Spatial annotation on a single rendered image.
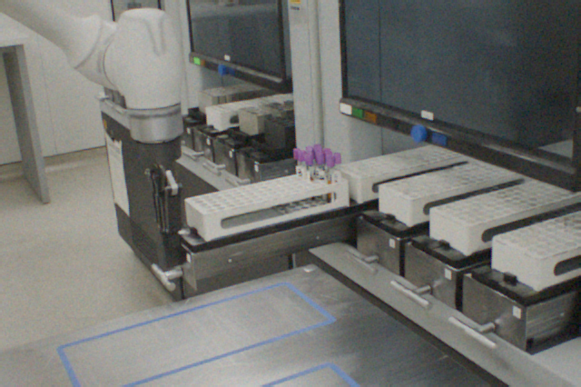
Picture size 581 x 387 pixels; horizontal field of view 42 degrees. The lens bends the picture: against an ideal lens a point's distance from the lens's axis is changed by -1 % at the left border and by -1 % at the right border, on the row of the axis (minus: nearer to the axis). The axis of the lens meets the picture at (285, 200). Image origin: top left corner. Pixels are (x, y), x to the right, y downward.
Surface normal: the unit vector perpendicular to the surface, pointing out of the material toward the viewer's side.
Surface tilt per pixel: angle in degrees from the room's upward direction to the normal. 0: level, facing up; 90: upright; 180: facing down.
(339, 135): 90
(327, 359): 0
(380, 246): 90
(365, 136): 90
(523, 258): 90
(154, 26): 73
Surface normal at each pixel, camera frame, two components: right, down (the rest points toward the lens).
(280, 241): 0.46, 0.27
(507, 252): -0.89, 0.21
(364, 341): -0.06, -0.94
